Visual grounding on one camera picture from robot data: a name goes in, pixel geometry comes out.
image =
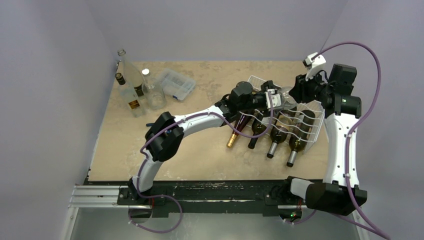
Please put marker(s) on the square bottle gold black cap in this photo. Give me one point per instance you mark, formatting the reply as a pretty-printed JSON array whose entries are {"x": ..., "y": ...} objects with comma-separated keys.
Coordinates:
[{"x": 129, "y": 96}]

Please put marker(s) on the dark bottle black cap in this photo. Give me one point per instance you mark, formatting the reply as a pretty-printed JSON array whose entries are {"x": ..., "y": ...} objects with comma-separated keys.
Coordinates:
[{"x": 258, "y": 127}]

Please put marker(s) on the dark green bottle silver cap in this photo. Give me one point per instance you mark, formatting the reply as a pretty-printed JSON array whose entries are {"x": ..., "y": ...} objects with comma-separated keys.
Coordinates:
[{"x": 280, "y": 131}]

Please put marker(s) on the tall clear glass bottle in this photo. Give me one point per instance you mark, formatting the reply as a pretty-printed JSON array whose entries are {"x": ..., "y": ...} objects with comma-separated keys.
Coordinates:
[{"x": 132, "y": 74}]

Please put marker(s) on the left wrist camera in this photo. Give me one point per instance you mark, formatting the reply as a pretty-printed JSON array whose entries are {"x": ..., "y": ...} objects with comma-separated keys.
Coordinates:
[{"x": 274, "y": 99}]

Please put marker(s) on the amber bottle gold foil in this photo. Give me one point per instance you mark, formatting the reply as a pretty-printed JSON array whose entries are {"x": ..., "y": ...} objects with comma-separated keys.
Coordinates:
[{"x": 239, "y": 125}]

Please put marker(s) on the round clear bottle silver cap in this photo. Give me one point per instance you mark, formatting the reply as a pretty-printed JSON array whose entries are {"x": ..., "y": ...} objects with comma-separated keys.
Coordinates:
[{"x": 153, "y": 91}]

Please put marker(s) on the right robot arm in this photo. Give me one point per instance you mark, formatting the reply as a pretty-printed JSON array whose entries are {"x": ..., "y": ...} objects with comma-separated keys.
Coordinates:
[{"x": 339, "y": 191}]

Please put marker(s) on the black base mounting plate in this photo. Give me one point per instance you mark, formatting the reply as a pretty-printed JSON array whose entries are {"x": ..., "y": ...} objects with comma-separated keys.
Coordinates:
[{"x": 269, "y": 198}]

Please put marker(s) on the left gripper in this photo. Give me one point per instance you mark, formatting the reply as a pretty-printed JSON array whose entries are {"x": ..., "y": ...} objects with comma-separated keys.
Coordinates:
[{"x": 263, "y": 95}]

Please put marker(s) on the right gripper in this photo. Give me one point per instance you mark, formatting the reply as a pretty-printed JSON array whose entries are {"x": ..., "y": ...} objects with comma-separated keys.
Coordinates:
[{"x": 301, "y": 88}]

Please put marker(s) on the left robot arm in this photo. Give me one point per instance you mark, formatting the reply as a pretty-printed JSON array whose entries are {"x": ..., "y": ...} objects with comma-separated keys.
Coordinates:
[{"x": 164, "y": 137}]

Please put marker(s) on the clear plastic compartment box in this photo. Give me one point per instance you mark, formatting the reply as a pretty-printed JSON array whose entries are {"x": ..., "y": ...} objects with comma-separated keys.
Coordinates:
[{"x": 176, "y": 85}]

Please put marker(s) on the aluminium frame rail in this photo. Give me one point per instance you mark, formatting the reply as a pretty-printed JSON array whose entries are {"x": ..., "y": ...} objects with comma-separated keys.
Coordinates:
[{"x": 91, "y": 197}]

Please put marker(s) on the white wire wine rack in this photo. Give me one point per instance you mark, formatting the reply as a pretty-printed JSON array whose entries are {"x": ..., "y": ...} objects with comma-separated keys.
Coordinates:
[{"x": 314, "y": 132}]

